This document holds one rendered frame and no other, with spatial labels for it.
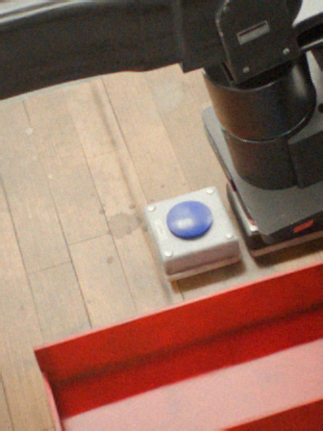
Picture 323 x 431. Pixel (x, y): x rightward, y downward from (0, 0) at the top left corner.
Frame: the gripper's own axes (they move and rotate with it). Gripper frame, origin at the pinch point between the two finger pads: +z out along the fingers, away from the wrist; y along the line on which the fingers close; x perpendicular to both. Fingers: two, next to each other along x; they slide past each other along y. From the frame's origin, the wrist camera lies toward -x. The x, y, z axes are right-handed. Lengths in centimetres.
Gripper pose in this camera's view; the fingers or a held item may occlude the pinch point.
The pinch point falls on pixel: (298, 220)
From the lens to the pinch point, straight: 80.6
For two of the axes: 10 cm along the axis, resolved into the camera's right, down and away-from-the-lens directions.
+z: 2.3, 4.7, 8.5
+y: -3.5, -7.7, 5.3
